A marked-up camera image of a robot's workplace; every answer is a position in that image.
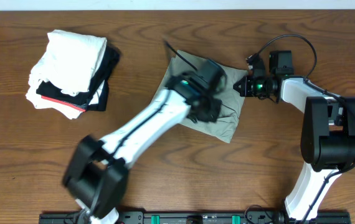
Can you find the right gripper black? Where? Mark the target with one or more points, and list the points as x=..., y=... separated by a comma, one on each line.
x=245, y=91

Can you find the khaki green shorts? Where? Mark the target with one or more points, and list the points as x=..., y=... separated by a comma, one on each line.
x=232, y=103

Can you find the white folded garment on top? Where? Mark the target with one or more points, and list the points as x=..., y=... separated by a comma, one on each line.
x=69, y=62

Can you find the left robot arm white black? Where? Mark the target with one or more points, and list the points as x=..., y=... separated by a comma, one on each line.
x=97, y=175

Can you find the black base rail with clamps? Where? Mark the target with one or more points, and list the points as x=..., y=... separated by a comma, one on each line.
x=253, y=214

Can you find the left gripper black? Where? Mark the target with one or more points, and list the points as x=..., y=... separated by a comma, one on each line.
x=208, y=109

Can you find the black folded garment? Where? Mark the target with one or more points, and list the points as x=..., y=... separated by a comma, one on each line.
x=110, y=59

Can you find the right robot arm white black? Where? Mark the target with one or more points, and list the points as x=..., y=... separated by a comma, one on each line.
x=328, y=132

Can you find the white garment at stack bottom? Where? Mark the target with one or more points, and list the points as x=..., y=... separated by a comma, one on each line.
x=71, y=111

